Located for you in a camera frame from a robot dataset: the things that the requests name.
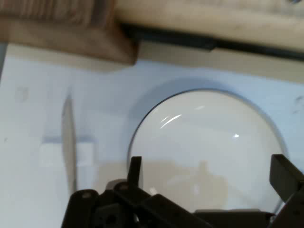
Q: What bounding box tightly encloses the small white cutlery rest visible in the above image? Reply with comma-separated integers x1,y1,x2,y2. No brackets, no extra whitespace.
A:
38,134,98,168

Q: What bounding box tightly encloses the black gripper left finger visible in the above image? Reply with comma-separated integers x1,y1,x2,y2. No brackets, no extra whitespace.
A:
62,156,214,228

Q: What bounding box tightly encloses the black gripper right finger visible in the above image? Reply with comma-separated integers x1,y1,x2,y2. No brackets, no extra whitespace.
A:
269,153,304,228

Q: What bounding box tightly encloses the dark wooden drawer cabinet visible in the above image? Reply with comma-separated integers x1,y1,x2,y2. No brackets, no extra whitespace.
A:
0,0,140,66

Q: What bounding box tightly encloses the light wooden drawer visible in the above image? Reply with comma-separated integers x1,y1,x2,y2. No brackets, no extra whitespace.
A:
114,0,304,52

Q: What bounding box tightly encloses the silver metal table knife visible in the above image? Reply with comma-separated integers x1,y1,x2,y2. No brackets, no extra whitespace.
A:
61,94,78,193

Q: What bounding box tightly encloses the white plate with black rim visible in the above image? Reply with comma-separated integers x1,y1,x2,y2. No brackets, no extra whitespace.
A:
128,88,289,214

